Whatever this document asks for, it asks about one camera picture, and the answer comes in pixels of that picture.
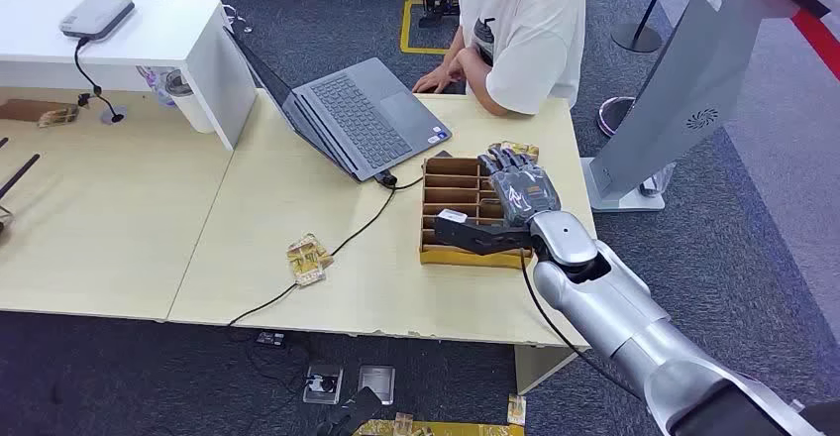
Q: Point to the person's hand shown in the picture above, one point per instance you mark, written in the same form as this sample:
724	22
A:
436	80

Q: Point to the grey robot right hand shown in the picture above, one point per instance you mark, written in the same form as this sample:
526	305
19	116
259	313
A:
524	190

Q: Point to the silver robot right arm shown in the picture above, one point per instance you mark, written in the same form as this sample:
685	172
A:
630	315

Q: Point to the person's forearm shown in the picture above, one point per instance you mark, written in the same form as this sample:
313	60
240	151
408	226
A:
479	82

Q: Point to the cardboard card organizer box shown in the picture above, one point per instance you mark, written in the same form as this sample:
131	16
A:
459	210

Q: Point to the person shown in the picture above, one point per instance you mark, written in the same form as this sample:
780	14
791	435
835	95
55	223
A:
525	26

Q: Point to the grey laptop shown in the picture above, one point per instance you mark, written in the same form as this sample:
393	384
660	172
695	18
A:
367	118

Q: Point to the round stanchion base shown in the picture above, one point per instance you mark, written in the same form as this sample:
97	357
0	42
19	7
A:
615	115

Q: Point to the grey kiosk stand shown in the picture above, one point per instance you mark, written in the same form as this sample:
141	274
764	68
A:
689	85

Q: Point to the silver floor socket plate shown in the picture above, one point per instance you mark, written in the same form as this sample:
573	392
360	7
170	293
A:
377	384
323	384

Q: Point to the white tumbler with lid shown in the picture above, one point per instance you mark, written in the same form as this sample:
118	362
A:
190	105

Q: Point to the yellow cardboard box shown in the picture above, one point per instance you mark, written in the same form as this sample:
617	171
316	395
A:
446	429

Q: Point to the black flat object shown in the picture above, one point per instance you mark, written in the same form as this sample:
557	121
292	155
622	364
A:
349	413

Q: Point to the black power adapter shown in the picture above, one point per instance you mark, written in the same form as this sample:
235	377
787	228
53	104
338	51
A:
270	338

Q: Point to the white desk shelf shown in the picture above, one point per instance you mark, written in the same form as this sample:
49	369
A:
131	46

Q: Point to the red barrier belt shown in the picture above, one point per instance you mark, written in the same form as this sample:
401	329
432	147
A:
817	36

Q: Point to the grey flat device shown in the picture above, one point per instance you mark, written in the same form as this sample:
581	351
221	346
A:
97	16

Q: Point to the black rod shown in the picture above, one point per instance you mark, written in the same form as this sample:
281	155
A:
18	175

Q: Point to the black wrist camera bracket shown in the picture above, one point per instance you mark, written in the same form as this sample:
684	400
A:
482	236

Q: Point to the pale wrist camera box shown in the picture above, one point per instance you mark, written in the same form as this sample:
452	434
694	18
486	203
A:
453	216

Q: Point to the black stanchion post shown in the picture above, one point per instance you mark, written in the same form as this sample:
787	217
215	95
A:
646	9

